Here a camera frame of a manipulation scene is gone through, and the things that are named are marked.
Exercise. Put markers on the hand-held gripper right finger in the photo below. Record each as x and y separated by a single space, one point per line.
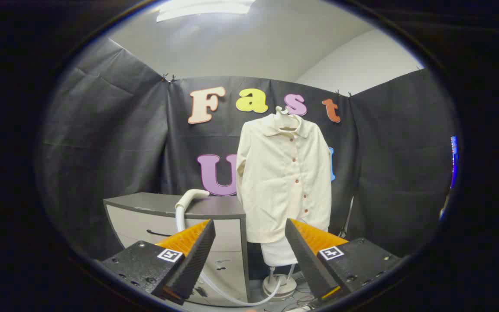
306 260

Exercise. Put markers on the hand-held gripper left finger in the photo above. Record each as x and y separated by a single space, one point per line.
195 260

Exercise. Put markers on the white garment steamer head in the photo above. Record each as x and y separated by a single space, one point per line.
191 196

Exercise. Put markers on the cream button-up shirt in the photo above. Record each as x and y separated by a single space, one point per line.
282 186

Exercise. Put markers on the white mannequin stand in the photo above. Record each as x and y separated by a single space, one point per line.
277 253

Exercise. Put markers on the grey drawer cabinet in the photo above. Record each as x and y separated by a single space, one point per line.
145 216

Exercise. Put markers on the black backdrop cloth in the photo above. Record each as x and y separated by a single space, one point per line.
102 151

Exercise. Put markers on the ceiling light panel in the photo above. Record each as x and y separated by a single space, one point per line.
202 8

